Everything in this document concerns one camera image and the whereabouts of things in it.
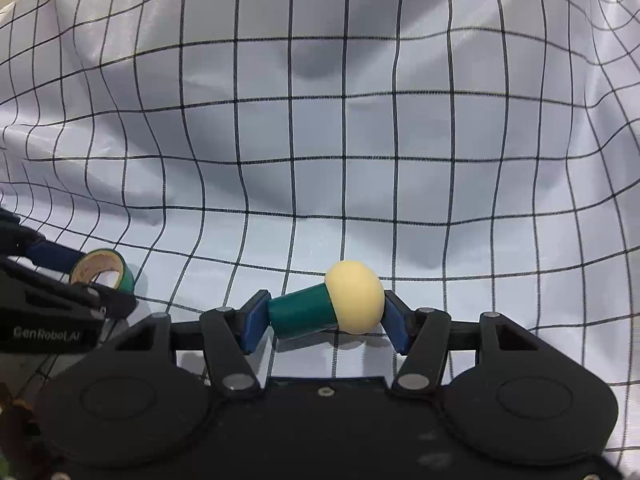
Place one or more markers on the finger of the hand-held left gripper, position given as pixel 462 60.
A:
pixel 50 257
pixel 112 305

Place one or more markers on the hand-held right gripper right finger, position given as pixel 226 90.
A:
pixel 395 325

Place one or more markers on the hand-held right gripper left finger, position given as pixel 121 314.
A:
pixel 252 322

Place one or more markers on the green tape roll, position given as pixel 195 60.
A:
pixel 125 280

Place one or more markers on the green and cream mushroom toy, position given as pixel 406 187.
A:
pixel 350 300

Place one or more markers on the white checked cloth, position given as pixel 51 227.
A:
pixel 350 135

